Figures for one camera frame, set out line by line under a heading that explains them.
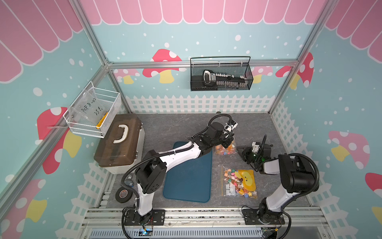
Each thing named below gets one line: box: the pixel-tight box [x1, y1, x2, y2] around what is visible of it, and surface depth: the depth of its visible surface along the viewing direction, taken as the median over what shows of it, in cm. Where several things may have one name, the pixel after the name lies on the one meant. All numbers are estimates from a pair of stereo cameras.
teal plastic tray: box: [163, 141, 213, 203], surface depth 87 cm
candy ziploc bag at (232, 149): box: [214, 138, 238, 156], surface depth 94 cm
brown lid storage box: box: [93, 113, 146, 175], surface depth 87 cm
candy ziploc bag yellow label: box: [220, 165, 258, 200], surface depth 85 cm
